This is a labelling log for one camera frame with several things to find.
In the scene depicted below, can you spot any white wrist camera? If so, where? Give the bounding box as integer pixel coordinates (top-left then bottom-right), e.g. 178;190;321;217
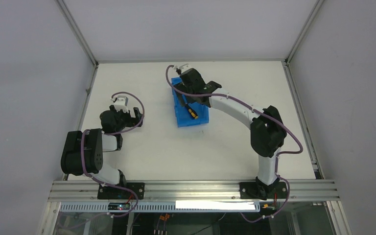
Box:
175;64;192;75
111;95;129;113

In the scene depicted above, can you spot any small green circuit board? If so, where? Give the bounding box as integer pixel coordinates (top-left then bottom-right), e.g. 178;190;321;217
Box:
108;203;131;211

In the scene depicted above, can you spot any aluminium mounting rail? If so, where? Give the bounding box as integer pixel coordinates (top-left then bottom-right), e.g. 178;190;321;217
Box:
48;179;340;202

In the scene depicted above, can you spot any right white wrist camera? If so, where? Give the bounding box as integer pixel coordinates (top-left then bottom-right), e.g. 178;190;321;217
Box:
175;64;192;75

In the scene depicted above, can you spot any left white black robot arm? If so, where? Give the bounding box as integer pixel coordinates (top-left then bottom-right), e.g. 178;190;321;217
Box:
61;105;142;188

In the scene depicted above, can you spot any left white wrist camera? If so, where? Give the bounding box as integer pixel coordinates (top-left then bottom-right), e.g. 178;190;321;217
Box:
111;95;129;113

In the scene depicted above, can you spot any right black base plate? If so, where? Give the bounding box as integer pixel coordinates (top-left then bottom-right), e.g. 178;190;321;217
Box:
239;182;289;200

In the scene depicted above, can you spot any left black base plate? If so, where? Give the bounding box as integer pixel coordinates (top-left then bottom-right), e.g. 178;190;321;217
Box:
97;182;145;200

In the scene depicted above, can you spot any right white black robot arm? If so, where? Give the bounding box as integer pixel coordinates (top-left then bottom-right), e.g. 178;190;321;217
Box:
173;64;287;200

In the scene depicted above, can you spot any perforated grey cable duct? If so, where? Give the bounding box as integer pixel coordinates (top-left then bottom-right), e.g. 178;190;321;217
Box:
60;200;260;213

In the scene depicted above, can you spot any yellow black handled screwdriver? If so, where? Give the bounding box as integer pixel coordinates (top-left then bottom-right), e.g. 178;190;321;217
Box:
184;104;199;119

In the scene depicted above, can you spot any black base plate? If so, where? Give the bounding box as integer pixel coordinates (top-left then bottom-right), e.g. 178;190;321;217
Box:
97;182;145;200
239;182;289;200

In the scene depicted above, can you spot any blue plastic storage bin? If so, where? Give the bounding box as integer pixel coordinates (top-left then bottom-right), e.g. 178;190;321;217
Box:
171;89;209;128

